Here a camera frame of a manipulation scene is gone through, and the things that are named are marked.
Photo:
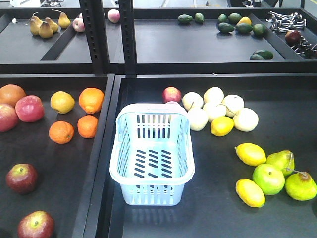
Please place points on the green pear left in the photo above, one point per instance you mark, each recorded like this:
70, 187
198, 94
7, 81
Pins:
283, 160

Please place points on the small orange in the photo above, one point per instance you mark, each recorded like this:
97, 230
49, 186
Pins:
87, 126
61, 132

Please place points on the white melon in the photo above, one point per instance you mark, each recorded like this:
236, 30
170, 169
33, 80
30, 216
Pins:
246, 120

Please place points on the yellow round fruit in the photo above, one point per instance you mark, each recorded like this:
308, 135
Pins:
62, 102

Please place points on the green apple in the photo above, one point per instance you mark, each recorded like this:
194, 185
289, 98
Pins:
269, 178

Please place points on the yellow lemon near melons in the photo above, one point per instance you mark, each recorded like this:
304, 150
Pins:
221, 126

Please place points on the black wooden produce stand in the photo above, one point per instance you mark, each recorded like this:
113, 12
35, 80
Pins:
74, 184

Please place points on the dark red apple front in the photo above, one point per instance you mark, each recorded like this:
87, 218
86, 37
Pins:
38, 224

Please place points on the grapefruit orange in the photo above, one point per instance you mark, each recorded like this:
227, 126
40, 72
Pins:
11, 94

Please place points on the red apple pair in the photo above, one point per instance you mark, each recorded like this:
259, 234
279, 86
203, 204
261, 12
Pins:
8, 117
30, 108

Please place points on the red apple behind basket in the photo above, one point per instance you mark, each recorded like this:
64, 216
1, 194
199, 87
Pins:
171, 94

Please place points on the small orange right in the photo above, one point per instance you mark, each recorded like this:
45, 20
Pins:
87, 126

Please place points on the red apple pair left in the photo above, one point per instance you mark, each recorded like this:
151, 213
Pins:
8, 117

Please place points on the light blue plastic basket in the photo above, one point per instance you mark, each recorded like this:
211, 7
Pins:
152, 156

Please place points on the small orange left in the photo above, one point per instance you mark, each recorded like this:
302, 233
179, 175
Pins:
61, 132

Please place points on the dark red apple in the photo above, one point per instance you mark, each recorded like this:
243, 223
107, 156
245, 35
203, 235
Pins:
38, 224
22, 178

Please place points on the dark red apple middle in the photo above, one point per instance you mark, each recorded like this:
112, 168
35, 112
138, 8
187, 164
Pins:
22, 178

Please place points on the large orange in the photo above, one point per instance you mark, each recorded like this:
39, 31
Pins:
91, 100

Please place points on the yellow lemon middle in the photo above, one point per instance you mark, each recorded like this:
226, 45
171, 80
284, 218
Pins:
250, 154

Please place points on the green pear right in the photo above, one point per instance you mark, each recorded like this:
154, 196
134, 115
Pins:
300, 185

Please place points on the green pear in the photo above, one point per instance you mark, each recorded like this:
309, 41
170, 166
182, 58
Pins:
283, 160
300, 185

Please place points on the red apple pair right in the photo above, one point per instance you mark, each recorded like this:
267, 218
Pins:
30, 108

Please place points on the yellow lemon front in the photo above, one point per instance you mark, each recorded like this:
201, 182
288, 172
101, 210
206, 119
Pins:
250, 193

